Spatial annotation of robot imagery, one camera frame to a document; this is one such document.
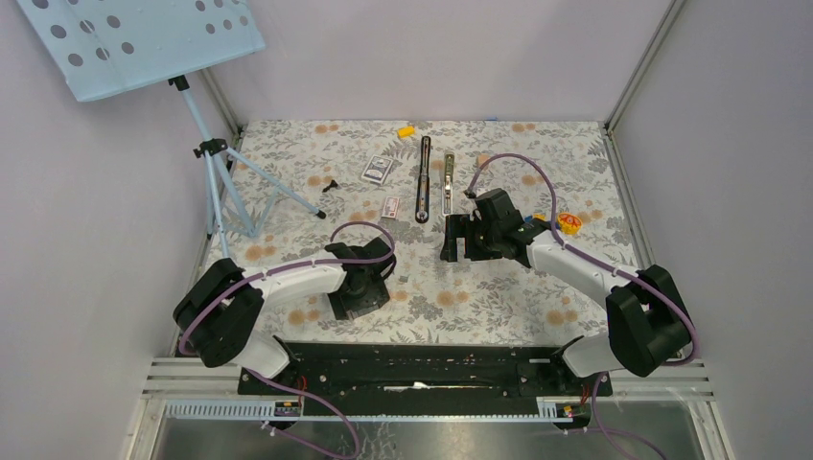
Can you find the blue perforated music stand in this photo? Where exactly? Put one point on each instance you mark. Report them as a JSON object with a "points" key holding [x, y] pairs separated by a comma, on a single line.
{"points": [[106, 48]]}

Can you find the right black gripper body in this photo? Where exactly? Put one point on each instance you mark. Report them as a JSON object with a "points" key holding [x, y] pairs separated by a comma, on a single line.
{"points": [[479, 239]]}

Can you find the yellow butterfly toy block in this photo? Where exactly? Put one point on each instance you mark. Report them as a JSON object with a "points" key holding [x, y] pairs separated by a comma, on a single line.
{"points": [[569, 224]]}

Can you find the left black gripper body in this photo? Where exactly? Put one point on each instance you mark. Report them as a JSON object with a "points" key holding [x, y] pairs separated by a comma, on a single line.
{"points": [[370, 294]]}

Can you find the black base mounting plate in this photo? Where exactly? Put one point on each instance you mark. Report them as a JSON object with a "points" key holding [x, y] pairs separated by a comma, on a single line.
{"points": [[434, 380]]}

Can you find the yellow toy brick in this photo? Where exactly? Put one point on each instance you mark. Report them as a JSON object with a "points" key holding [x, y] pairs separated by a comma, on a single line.
{"points": [[406, 131]]}

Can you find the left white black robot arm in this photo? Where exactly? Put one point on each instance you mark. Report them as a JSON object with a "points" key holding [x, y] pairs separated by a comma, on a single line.
{"points": [[217, 316]]}

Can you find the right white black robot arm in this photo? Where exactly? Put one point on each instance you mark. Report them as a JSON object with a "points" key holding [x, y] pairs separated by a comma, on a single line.
{"points": [[646, 318]]}

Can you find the floral patterned table mat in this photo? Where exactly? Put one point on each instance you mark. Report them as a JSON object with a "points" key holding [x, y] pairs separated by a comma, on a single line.
{"points": [[543, 165]]}

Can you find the red white staple box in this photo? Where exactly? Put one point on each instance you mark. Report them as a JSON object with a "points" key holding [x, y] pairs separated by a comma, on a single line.
{"points": [[390, 207]]}

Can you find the small black plastic piece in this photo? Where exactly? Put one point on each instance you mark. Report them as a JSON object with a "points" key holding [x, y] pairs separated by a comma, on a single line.
{"points": [[332, 185]]}

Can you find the blue playing card box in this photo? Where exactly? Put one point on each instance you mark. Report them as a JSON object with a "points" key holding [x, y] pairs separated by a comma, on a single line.
{"points": [[377, 169]]}

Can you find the black stapler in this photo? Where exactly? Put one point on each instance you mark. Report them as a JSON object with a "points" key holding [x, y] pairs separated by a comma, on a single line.
{"points": [[422, 205]]}

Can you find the beige oblong plastic case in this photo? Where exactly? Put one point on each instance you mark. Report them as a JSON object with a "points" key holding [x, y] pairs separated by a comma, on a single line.
{"points": [[448, 172]]}

